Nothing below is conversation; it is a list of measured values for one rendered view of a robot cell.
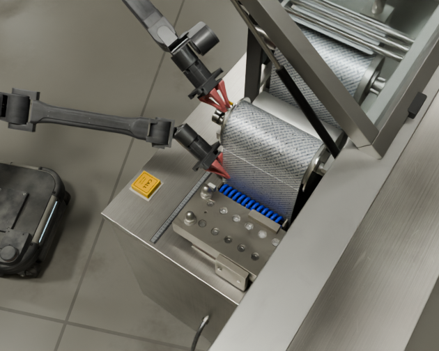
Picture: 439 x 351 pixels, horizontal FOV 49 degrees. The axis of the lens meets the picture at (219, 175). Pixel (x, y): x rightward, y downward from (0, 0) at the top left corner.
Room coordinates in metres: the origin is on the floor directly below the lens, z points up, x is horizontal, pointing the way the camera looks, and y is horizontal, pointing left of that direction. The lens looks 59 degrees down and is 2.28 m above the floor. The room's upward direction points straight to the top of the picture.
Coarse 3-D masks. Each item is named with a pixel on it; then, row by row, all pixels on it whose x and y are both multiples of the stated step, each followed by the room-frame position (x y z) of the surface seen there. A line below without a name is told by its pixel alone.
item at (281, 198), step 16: (224, 160) 0.73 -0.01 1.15; (240, 160) 0.70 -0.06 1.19; (240, 176) 0.70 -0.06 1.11; (256, 176) 0.67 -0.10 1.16; (272, 176) 0.64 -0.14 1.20; (256, 192) 0.67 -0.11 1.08; (272, 192) 0.64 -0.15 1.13; (288, 192) 0.61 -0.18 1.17; (272, 208) 0.64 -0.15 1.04; (288, 208) 0.61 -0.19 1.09
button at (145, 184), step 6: (144, 174) 0.82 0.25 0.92; (150, 174) 0.82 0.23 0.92; (138, 180) 0.80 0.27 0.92; (144, 180) 0.80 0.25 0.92; (150, 180) 0.80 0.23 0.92; (156, 180) 0.80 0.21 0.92; (132, 186) 0.78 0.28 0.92; (138, 186) 0.78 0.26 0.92; (144, 186) 0.78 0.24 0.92; (150, 186) 0.78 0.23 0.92; (156, 186) 0.78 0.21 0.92; (138, 192) 0.76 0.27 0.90; (144, 192) 0.75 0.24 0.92; (150, 192) 0.75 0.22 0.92
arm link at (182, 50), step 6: (186, 42) 0.93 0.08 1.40; (192, 42) 0.93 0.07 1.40; (180, 48) 0.92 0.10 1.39; (186, 48) 0.92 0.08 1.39; (174, 54) 0.90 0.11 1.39; (180, 54) 0.90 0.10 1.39; (186, 54) 0.90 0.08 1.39; (192, 54) 0.91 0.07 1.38; (174, 60) 0.90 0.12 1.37; (180, 60) 0.89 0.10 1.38; (186, 60) 0.89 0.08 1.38; (192, 60) 0.89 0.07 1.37; (180, 66) 0.89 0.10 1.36; (186, 66) 0.88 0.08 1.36
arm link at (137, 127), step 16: (32, 96) 0.84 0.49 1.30; (32, 112) 0.80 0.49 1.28; (48, 112) 0.80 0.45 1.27; (64, 112) 0.81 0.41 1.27; (80, 112) 0.82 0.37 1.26; (96, 112) 0.83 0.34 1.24; (16, 128) 0.77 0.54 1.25; (32, 128) 0.77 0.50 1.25; (96, 128) 0.79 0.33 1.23; (112, 128) 0.79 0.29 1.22; (128, 128) 0.79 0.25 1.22; (144, 128) 0.80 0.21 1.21; (160, 128) 0.80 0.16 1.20
